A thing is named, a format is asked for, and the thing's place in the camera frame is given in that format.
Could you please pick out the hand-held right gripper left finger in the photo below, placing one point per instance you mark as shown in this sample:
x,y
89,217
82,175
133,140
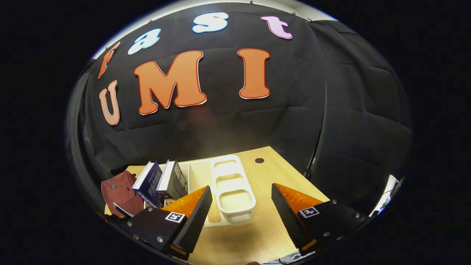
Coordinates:
x,y
197,217

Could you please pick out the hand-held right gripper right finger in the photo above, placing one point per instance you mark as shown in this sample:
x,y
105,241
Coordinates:
x,y
285,217

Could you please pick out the black spine portrait book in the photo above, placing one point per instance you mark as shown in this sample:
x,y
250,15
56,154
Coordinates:
x,y
176,184

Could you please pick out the cream plastic bookshelf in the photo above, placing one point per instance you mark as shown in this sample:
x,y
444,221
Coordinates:
x,y
232,184

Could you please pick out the blue cover book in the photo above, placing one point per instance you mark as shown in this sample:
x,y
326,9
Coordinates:
x,y
149,186

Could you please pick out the maroon schoolbag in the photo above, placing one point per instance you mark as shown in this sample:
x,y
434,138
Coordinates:
x,y
119,191

